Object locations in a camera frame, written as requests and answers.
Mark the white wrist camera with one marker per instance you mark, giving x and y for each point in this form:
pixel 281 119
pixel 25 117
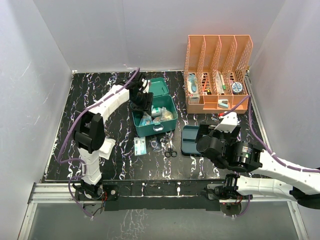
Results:
pixel 145 86
pixel 228 123

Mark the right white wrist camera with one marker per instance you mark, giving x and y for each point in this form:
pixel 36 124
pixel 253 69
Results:
pixel 228 123

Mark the black handled scissors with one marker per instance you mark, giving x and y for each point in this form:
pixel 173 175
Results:
pixel 170 151

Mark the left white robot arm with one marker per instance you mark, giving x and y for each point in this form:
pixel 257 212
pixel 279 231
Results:
pixel 89 132

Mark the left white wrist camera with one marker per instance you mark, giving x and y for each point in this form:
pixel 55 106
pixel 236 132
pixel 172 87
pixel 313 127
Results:
pixel 145 86

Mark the red pencil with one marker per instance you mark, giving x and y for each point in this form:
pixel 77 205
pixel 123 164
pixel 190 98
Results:
pixel 205 83

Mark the white gauze packet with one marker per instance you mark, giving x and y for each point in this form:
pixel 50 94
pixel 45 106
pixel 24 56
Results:
pixel 106 148

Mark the white blue bandage box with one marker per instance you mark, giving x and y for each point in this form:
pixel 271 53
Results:
pixel 140 146

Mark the teal white small box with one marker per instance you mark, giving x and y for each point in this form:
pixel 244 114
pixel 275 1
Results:
pixel 223 103

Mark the small white red box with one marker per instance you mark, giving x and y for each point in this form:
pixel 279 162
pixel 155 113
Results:
pixel 193 98

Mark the clear bag with rubber bands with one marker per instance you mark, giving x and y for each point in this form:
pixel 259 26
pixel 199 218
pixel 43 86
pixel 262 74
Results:
pixel 155 144

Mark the white tube in organizer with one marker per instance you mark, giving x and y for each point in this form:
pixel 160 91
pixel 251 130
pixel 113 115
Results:
pixel 220 84

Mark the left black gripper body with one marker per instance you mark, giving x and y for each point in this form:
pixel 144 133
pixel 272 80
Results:
pixel 142 102

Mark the beige bandage pack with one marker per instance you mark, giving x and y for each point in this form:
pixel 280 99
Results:
pixel 166 115

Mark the blue cotton swab bag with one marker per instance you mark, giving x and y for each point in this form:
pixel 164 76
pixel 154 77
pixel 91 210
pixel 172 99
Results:
pixel 146 120

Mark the round blue white tin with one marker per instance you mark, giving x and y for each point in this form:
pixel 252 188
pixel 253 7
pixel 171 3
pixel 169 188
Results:
pixel 237 88

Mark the green medicine kit box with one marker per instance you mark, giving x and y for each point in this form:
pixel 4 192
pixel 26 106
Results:
pixel 161 98

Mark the white green medicine bottle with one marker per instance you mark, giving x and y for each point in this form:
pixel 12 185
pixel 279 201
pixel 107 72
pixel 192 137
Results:
pixel 156 111

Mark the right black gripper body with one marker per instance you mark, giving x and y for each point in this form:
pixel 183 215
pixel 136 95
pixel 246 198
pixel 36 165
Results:
pixel 227 136

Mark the blue divided tray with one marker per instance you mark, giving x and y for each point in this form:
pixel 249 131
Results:
pixel 188 141

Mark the blue brush blister pack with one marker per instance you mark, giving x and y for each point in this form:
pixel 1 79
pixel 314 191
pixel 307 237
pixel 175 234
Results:
pixel 192 83

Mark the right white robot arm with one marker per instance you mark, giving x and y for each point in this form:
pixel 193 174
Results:
pixel 255 171

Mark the orange file organizer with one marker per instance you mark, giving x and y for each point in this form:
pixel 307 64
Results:
pixel 214 73

